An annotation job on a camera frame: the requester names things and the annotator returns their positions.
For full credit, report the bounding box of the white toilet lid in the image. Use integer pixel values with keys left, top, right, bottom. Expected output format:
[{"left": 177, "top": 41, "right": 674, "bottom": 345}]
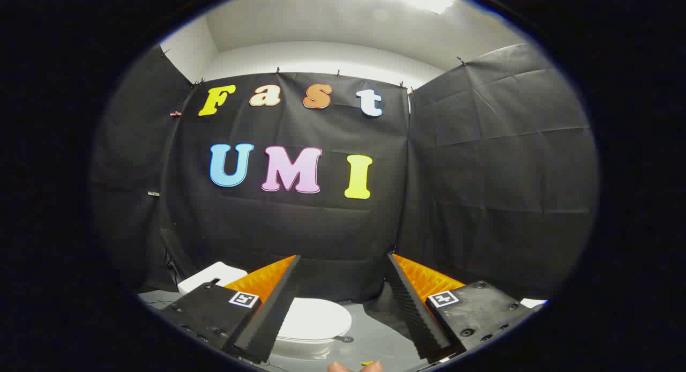
[{"left": 276, "top": 298, "right": 353, "bottom": 344}]

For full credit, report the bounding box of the black backdrop cloth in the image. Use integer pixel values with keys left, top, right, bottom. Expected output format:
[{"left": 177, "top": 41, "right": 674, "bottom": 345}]
[{"left": 91, "top": 42, "right": 598, "bottom": 304}]

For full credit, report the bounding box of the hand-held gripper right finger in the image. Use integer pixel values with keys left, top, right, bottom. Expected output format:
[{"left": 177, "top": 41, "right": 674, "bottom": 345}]
[{"left": 387, "top": 253, "right": 536, "bottom": 362}]

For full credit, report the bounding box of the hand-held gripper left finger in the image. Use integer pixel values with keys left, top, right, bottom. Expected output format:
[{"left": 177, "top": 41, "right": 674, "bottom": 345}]
[{"left": 161, "top": 255, "right": 302, "bottom": 363}]

